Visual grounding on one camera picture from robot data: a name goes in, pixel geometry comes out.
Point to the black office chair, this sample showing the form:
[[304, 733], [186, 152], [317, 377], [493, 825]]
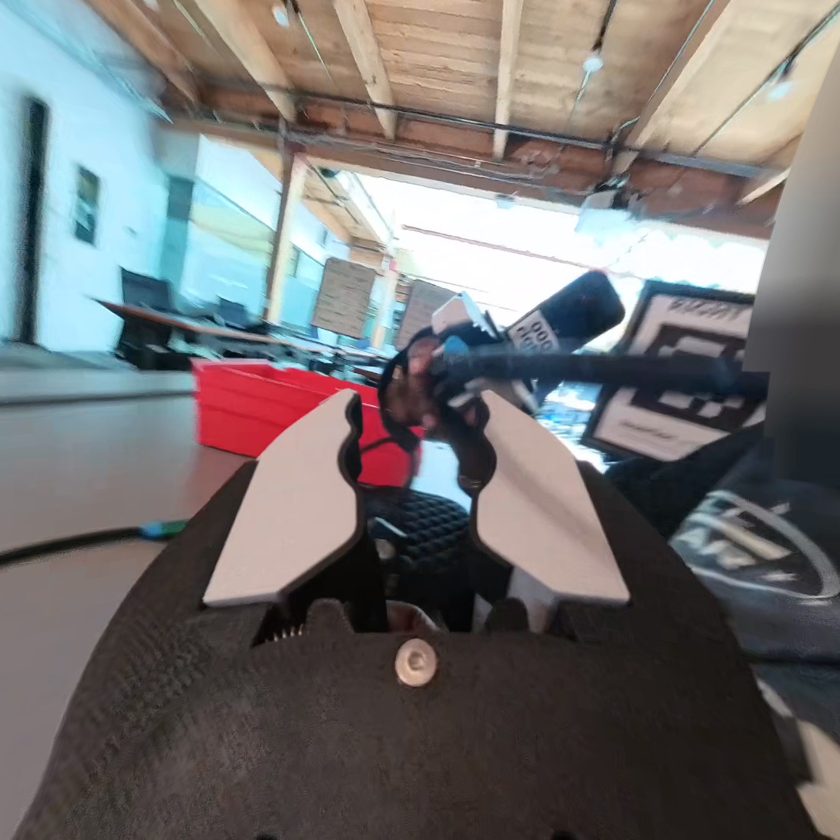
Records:
[[233, 312], [144, 295]]

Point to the person's right forearm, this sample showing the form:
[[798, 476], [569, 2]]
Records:
[[669, 479]]

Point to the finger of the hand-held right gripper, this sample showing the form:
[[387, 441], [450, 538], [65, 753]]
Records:
[[518, 397], [459, 315]]

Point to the dark wall sign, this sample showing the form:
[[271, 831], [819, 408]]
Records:
[[87, 205]]

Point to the framed marker poster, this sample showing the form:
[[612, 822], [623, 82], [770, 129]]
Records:
[[656, 426]]

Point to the person's right hand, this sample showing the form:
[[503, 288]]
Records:
[[410, 394]]

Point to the handwritten whiteboard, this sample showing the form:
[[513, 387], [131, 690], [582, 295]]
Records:
[[342, 298], [420, 308]]

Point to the wooden office desk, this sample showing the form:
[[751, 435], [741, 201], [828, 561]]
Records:
[[197, 325]]

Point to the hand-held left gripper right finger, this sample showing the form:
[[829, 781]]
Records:
[[544, 518]]

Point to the dark door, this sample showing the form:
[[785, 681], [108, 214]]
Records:
[[34, 223]]

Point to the white track spotlight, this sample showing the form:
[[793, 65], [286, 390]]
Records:
[[592, 62], [281, 14]]

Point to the red plastic bin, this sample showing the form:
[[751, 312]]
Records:
[[249, 407]]

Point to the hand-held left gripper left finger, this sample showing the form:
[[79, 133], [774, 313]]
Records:
[[289, 512]]

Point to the white ceiling projector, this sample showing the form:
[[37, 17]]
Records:
[[600, 210]]

